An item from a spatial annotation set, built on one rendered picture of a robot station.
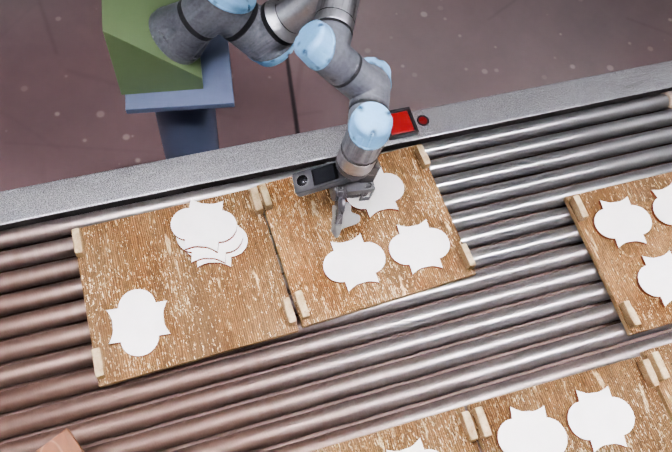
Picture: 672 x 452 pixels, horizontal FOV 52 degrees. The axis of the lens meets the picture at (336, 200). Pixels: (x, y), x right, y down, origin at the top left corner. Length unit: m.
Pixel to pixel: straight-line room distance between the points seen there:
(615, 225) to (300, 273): 0.75
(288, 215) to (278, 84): 1.40
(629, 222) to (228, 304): 0.96
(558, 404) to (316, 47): 0.88
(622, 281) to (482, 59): 1.66
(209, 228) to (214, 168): 0.18
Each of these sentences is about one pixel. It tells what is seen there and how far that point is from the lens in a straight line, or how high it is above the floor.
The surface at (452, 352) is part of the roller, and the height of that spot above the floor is 0.92.
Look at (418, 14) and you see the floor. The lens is 3.24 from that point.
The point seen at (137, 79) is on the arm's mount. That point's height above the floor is 0.93.
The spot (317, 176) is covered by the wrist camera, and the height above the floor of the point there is 1.15.
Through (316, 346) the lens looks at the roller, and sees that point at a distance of 1.49.
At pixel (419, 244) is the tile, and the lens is 1.57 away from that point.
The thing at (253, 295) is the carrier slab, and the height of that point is 0.94.
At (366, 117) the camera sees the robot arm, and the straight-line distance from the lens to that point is 1.23.
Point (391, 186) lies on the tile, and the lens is 1.62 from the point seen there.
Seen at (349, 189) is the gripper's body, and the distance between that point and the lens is 1.40.
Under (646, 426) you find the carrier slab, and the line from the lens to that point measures 1.65.
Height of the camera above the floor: 2.36
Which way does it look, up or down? 63 degrees down
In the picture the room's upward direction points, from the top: 13 degrees clockwise
